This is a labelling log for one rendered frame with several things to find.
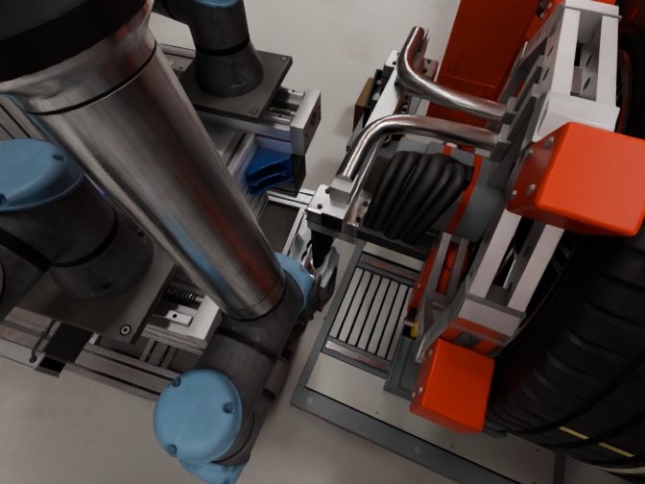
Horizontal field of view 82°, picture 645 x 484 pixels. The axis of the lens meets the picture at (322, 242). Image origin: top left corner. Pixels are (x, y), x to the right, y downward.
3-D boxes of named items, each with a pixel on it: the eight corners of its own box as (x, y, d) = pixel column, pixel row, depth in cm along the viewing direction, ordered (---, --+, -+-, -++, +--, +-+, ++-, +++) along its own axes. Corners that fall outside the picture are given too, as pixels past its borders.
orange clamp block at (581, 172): (582, 235, 36) (638, 239, 27) (500, 209, 37) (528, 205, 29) (611, 166, 35) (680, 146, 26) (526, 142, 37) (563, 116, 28)
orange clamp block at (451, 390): (477, 370, 52) (464, 436, 48) (422, 349, 54) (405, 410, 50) (497, 358, 46) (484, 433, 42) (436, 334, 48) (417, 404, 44)
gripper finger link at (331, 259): (354, 229, 56) (322, 278, 52) (351, 249, 61) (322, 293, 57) (337, 221, 57) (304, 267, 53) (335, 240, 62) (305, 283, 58)
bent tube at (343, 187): (480, 250, 43) (522, 195, 34) (328, 199, 47) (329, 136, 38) (504, 148, 52) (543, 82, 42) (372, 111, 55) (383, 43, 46)
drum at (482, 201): (486, 263, 65) (523, 218, 53) (370, 223, 69) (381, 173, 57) (499, 203, 71) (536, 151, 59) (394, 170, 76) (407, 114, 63)
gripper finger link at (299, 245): (315, 213, 57) (298, 265, 53) (315, 233, 63) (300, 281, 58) (296, 209, 58) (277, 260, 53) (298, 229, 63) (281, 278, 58)
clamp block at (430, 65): (425, 101, 68) (433, 75, 64) (379, 88, 70) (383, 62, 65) (433, 84, 71) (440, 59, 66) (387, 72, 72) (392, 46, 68)
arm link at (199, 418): (199, 319, 36) (224, 348, 46) (125, 438, 31) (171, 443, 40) (270, 351, 35) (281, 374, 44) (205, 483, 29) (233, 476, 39)
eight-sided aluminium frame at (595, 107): (427, 393, 73) (617, 277, 26) (394, 379, 74) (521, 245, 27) (479, 191, 98) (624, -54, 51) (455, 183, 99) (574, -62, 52)
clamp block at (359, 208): (364, 249, 52) (368, 229, 48) (305, 229, 54) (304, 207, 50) (375, 222, 55) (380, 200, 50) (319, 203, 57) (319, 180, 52)
